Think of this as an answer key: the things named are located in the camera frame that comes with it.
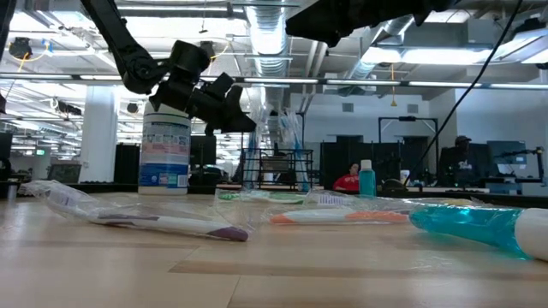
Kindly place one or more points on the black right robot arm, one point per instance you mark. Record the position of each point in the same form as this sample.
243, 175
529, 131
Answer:
342, 21

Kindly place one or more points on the white wipes canister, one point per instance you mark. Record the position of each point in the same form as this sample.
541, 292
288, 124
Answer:
164, 162

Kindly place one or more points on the black cabinet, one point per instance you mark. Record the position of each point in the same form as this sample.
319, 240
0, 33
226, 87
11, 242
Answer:
126, 164

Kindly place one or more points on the black ceiling camera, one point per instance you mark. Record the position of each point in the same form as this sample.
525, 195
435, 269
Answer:
19, 47

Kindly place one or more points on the teal mouthwash bottle white cap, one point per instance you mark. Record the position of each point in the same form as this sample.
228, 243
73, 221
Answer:
471, 224
367, 181

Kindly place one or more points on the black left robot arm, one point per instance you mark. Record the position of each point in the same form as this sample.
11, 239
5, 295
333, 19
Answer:
124, 47

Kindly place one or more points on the black metal stand frame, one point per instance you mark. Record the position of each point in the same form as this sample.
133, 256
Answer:
406, 118

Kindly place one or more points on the grey desk monitor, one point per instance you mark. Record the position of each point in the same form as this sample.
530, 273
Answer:
507, 152

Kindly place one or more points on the black monitor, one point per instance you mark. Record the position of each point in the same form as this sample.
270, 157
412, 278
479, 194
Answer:
203, 149

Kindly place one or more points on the orange toothbrush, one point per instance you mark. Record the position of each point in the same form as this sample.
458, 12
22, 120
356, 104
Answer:
334, 216

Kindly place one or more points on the grey white toothbrush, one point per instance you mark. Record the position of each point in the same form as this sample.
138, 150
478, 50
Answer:
252, 141

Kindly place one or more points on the white building pillar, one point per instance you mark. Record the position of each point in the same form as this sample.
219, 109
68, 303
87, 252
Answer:
98, 137

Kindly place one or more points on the long ceiling light rail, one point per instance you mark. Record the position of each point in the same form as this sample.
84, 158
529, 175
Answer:
364, 82

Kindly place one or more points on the person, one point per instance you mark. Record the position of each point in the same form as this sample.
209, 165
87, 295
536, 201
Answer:
462, 164
347, 181

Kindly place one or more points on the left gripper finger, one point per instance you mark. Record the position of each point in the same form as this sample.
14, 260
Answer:
233, 122
234, 98

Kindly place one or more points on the green toothbrush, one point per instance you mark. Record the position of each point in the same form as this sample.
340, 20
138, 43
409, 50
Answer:
291, 198

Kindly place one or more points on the silver ventilation duct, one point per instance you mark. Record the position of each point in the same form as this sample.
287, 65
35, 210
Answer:
267, 38

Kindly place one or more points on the black partition wall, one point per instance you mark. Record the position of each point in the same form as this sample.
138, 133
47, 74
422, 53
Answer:
385, 158

